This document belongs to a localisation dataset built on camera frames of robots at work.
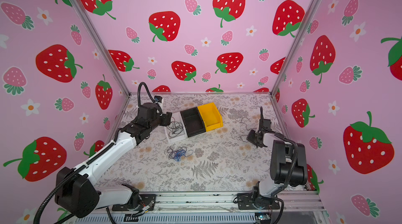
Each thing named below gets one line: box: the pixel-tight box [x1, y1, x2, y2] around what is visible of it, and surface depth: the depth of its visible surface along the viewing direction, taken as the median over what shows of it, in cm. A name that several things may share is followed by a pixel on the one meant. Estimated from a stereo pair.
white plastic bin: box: [163, 111, 188, 144], surface depth 97 cm
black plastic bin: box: [180, 106, 206, 138], surface depth 103 cm
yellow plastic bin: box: [197, 102, 224, 132], surface depth 106 cm
